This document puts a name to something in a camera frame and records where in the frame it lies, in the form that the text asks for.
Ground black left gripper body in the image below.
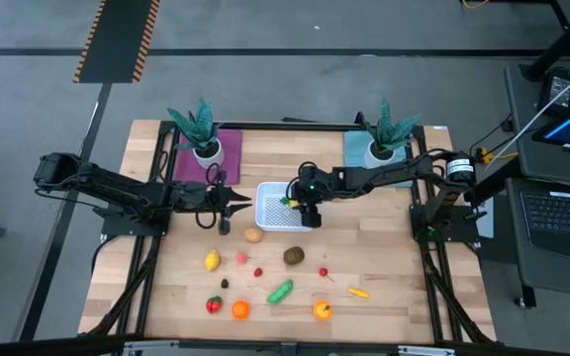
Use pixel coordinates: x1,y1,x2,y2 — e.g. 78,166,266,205
168,170,232,236

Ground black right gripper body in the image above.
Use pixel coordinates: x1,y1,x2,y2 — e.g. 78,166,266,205
292,165,327,229

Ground white perforated plastic basket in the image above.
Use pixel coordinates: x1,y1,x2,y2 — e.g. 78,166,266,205
254,181,316,233

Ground yellow toy lemon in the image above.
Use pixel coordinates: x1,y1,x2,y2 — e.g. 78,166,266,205
204,249,222,272

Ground brown toy kiwi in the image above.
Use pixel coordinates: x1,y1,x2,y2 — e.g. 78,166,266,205
283,245,306,266

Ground orange toy fruit with leaf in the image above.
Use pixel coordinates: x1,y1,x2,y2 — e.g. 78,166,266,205
312,300,333,322

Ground purple cloth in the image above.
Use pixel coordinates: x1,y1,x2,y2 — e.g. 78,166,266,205
172,129,243,187

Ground fake plant in white pot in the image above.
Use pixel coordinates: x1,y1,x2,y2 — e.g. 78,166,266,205
362,97,421,172
166,96,226,170

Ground teal cloth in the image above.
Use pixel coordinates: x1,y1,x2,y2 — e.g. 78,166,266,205
342,130,414,189

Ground green cucumber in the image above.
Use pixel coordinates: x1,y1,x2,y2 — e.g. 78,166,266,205
266,279,295,305

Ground black mat with striped edges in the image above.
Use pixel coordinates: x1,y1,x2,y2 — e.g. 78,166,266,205
72,0,161,84

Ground black crossbar with silver brackets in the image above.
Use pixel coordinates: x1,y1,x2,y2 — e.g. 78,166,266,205
0,334,570,356

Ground black equipment cart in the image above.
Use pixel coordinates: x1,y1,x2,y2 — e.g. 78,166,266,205
504,63,570,311

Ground black laptop keyboard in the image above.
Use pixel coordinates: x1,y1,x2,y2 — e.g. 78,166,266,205
518,189,570,262

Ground black power adapter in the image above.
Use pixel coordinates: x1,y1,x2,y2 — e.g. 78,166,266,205
536,66,570,118

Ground black stand legs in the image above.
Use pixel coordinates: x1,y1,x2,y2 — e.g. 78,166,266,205
521,0,570,83

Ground black aluminium table frame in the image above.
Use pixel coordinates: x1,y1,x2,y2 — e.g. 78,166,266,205
79,118,497,347

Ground white cable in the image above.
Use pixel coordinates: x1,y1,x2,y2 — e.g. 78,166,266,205
487,57,570,170

